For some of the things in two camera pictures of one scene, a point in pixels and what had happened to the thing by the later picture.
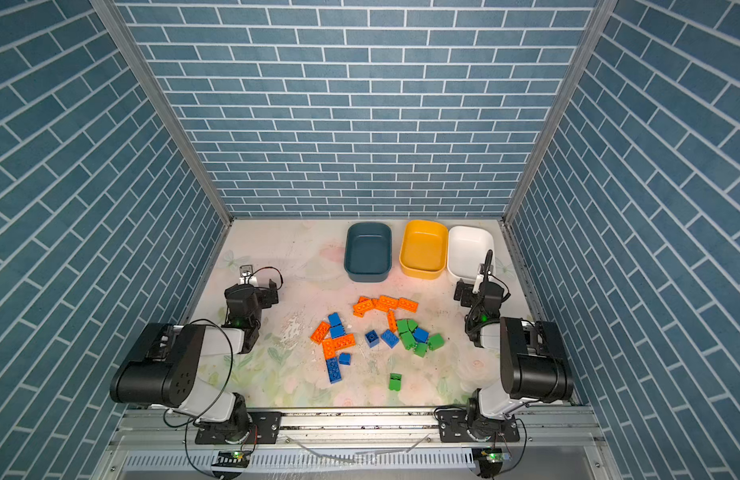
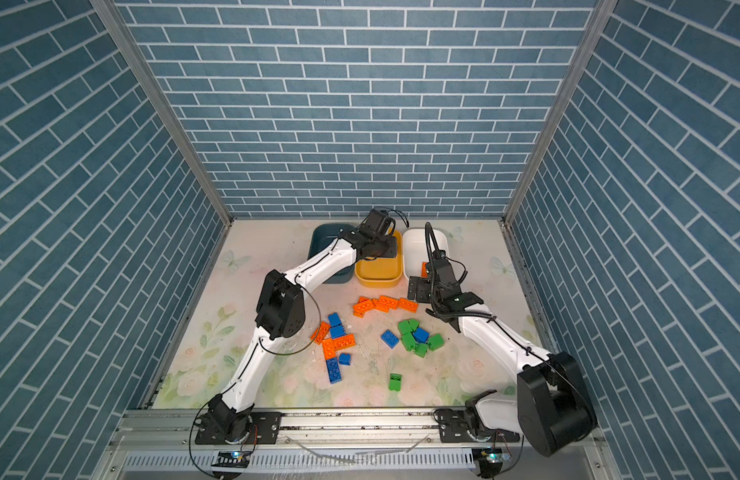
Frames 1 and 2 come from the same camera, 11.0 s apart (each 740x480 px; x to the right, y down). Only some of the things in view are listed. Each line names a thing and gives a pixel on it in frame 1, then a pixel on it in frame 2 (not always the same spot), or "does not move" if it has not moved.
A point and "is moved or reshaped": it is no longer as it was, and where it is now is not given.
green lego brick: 420,349 does not move
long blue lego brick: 334,371 does not move
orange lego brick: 319,332 does not move
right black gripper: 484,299 to 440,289
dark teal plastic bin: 368,252 is moved or reshaped
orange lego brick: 363,304 does not move
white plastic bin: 467,249 to 415,248
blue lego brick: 390,338 does not move
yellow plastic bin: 424,249 to 382,272
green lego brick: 395,381 does not move
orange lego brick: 409,305 does not move
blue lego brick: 421,335 does not move
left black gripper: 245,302 to 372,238
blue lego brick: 336,329 does not move
